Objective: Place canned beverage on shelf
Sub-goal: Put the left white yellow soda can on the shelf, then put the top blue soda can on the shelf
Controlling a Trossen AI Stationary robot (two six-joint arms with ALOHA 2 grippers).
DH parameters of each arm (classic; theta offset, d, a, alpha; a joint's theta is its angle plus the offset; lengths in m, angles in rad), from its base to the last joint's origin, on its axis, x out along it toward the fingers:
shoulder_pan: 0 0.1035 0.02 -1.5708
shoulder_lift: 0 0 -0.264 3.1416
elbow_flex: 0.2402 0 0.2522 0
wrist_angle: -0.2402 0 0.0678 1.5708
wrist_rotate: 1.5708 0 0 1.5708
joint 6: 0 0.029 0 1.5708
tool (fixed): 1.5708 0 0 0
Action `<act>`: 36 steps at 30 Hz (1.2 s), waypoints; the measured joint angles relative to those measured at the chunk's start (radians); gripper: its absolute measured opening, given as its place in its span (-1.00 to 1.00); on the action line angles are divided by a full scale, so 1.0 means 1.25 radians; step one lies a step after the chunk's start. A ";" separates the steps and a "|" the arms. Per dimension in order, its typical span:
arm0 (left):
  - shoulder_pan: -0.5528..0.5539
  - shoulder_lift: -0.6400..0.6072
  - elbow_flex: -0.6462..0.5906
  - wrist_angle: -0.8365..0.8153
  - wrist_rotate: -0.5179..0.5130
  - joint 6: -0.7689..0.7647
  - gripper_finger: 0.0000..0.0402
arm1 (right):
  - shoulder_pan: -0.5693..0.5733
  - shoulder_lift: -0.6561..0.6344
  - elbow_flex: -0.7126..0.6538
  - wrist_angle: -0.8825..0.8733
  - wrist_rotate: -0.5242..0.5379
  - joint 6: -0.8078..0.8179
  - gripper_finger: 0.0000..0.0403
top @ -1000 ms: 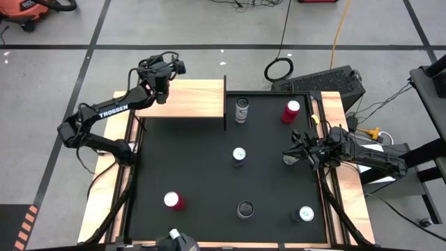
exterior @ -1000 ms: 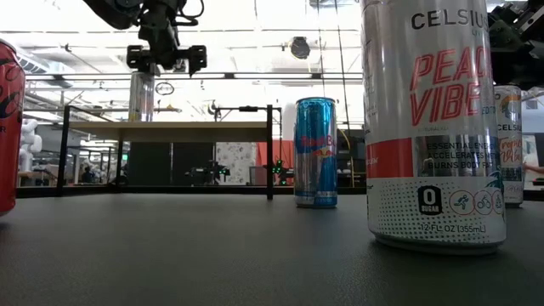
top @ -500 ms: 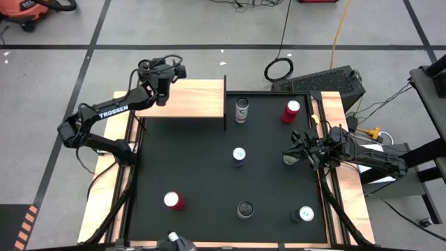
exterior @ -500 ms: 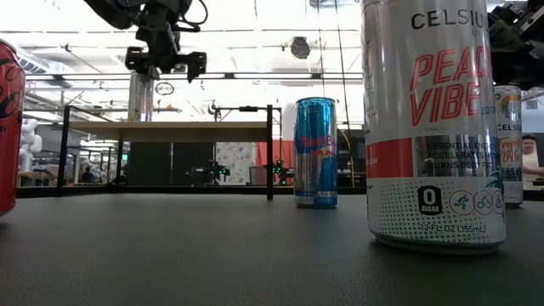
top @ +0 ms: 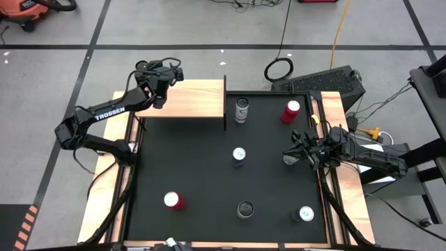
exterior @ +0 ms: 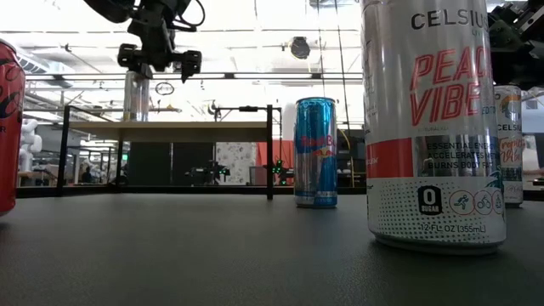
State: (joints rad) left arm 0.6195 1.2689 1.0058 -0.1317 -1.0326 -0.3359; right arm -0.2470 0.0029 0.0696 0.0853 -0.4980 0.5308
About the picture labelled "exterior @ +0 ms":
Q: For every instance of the red Coca-Cola can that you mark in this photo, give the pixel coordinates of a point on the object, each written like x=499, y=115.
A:
x=10, y=127

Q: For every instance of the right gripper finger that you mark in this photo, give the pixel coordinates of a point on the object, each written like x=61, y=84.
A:
x=516, y=55

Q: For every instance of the black background robot arm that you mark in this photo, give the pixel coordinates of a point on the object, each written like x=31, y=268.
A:
x=208, y=173
x=278, y=171

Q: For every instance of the black aluminium table frame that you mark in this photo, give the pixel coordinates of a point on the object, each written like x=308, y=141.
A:
x=170, y=190

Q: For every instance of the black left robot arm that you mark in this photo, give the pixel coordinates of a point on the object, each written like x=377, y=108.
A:
x=106, y=8

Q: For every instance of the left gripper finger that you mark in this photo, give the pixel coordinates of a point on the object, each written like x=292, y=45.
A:
x=127, y=55
x=192, y=61

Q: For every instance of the Celsius Peach Vibe can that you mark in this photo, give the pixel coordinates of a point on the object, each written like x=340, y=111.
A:
x=433, y=106

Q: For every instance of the white robot figure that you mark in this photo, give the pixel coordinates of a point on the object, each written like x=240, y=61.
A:
x=30, y=144

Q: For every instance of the round black ceiling fixture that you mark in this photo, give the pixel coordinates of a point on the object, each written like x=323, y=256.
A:
x=300, y=47

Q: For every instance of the blue silver Red Bull can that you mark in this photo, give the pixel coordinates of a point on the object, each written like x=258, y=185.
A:
x=315, y=170

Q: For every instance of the wooden shelf black metal frame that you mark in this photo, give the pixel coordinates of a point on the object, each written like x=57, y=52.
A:
x=170, y=131

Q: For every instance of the Celsius Tropical Vibe can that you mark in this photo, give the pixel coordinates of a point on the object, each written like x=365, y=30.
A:
x=510, y=149

